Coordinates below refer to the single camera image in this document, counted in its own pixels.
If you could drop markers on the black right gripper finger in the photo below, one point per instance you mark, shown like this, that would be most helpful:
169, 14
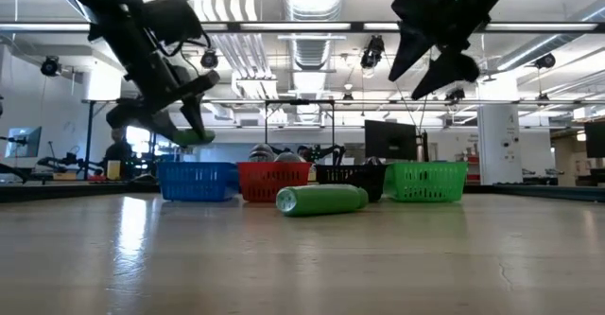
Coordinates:
411, 50
449, 71

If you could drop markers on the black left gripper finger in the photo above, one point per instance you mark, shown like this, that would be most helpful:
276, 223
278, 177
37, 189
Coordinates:
196, 116
160, 125

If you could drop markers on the green shampoo bottle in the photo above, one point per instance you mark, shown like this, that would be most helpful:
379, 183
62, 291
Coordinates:
184, 139
326, 200

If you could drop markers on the gray travel bottle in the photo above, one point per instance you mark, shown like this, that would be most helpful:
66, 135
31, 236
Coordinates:
289, 157
261, 154

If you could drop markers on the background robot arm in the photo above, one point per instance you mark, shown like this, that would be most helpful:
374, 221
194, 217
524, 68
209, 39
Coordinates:
66, 162
326, 153

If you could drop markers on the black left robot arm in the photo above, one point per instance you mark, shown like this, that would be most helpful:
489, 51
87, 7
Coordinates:
113, 26

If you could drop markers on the person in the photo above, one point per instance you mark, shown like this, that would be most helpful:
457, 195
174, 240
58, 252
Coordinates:
118, 152

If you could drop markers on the yellow container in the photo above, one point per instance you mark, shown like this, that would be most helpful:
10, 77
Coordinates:
114, 169

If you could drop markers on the blue plastic basket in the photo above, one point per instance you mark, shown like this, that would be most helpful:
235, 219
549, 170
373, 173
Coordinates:
196, 182

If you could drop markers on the white room column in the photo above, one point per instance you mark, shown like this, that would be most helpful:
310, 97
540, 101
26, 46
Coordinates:
498, 145

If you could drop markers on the black computer monitor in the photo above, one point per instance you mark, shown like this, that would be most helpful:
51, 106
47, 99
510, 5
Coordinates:
390, 140

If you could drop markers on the red plastic basket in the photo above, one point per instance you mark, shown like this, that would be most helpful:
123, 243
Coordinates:
269, 182

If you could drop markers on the green plastic basket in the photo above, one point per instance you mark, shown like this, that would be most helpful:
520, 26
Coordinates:
425, 182

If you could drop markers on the lit computer monitor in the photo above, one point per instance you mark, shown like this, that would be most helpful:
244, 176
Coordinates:
23, 142

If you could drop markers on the black plastic basket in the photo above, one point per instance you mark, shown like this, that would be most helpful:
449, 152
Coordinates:
350, 178

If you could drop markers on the dark monitor at room edge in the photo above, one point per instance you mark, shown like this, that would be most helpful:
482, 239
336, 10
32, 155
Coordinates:
595, 140

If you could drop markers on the black mounted camera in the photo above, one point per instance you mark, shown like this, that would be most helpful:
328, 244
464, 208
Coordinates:
546, 61
50, 66
372, 52
209, 59

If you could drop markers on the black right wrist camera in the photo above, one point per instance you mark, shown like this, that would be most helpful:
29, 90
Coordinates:
416, 7

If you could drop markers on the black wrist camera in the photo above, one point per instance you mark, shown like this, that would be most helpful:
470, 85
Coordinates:
172, 19
416, 7

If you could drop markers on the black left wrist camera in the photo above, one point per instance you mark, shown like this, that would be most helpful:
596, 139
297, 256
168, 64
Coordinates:
172, 19

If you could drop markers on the black overhead frame beam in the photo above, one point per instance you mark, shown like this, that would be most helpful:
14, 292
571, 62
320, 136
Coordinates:
222, 27

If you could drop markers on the silver ventilation duct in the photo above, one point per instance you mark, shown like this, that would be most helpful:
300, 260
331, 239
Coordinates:
312, 55

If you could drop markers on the background black rig frame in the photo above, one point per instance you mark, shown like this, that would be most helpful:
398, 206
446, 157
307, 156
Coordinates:
299, 101

